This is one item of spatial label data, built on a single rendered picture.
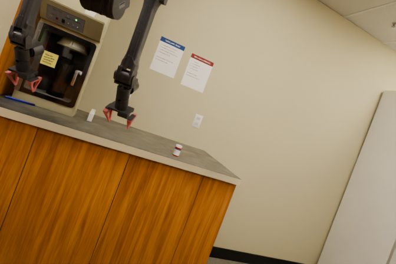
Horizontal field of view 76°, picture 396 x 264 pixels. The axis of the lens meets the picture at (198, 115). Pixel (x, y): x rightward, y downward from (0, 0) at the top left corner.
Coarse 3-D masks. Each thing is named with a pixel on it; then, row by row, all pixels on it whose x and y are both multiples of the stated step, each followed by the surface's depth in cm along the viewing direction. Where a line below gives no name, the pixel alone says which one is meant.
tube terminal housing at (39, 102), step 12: (60, 0) 139; (72, 0) 141; (84, 12) 144; (48, 24) 139; (108, 24) 156; (84, 36) 145; (96, 48) 148; (84, 84) 149; (12, 96) 138; (24, 96) 140; (48, 108) 144; (60, 108) 146; (72, 108) 148
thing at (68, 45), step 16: (48, 32) 139; (64, 32) 141; (48, 48) 140; (64, 48) 142; (80, 48) 144; (32, 64) 138; (64, 64) 143; (80, 64) 145; (48, 80) 141; (64, 80) 144; (80, 80) 146; (48, 96) 142; (64, 96) 145
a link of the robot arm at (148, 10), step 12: (144, 0) 101; (156, 0) 101; (144, 12) 101; (144, 24) 102; (132, 36) 103; (144, 36) 103; (132, 48) 102; (132, 60) 102; (120, 72) 103; (132, 72) 103
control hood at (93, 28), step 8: (48, 0) 129; (56, 0) 129; (40, 8) 132; (64, 8) 132; (72, 8) 132; (80, 16) 135; (88, 16) 135; (88, 24) 138; (96, 24) 138; (104, 24) 138; (80, 32) 142; (88, 32) 142; (96, 32) 141; (96, 40) 145
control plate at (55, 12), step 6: (48, 6) 131; (48, 12) 133; (54, 12) 133; (60, 12) 133; (66, 12) 133; (48, 18) 136; (54, 18) 136; (60, 18) 136; (66, 18) 136; (72, 18) 135; (78, 18) 135; (66, 24) 138; (78, 24) 138; (84, 24) 138; (78, 30) 141
